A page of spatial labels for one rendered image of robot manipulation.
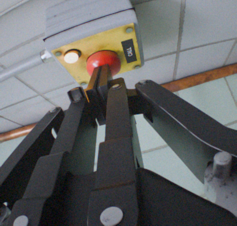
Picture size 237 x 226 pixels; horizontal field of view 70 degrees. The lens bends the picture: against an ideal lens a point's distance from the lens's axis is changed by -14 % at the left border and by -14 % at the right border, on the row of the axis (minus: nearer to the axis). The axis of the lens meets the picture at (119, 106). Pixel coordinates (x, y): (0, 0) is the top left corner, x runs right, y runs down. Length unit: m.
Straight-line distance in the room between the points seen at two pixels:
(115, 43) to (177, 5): 0.13
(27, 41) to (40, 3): 0.07
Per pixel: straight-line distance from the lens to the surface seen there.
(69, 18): 0.22
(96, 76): 0.17
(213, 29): 0.40
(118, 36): 0.20
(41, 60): 0.27
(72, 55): 0.20
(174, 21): 0.33
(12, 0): 0.23
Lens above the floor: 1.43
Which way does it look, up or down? 5 degrees up
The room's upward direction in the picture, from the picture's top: 106 degrees counter-clockwise
